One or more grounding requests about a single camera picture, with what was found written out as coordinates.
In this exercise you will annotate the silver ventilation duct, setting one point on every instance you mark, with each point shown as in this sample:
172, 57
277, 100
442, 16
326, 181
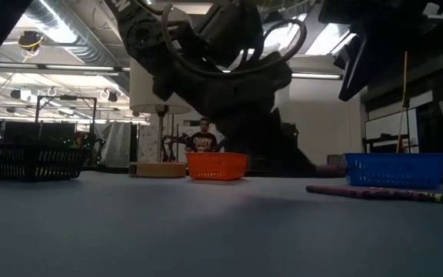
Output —
83, 42

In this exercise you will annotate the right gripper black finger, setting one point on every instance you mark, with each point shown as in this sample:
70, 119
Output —
356, 69

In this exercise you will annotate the grey box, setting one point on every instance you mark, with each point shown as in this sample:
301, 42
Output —
336, 158

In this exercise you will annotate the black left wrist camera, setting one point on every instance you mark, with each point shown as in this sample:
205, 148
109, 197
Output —
229, 31

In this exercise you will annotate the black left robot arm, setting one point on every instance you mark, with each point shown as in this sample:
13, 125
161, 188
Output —
140, 34

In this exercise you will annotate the long ceiling light bar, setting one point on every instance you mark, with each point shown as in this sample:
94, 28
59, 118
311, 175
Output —
314, 75
71, 67

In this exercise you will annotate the background black robot arm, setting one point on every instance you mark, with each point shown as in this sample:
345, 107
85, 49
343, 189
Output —
169, 148

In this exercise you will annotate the blue-grey table mat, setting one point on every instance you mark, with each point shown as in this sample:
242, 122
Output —
129, 231

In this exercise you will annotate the row of black monitors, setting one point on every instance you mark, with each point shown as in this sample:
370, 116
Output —
21, 132

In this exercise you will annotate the black plastic basket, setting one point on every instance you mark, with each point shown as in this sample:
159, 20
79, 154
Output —
33, 161

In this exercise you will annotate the white shade wooden base lamp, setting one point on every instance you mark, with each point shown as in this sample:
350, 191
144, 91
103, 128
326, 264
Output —
140, 88

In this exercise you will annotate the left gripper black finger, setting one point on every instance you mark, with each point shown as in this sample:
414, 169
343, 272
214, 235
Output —
267, 154

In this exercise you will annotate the blue plastic basket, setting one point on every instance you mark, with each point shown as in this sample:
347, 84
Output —
394, 169

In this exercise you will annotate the white board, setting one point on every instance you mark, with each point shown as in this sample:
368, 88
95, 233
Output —
387, 125

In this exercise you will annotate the black metal frame stand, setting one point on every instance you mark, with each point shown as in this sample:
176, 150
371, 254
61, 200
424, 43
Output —
67, 97

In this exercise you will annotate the person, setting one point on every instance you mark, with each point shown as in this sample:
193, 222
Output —
77, 140
202, 143

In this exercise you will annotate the grey fabric cover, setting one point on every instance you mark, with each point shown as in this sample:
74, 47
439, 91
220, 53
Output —
114, 146

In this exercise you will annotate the orange plastic basket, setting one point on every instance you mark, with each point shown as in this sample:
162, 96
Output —
215, 166

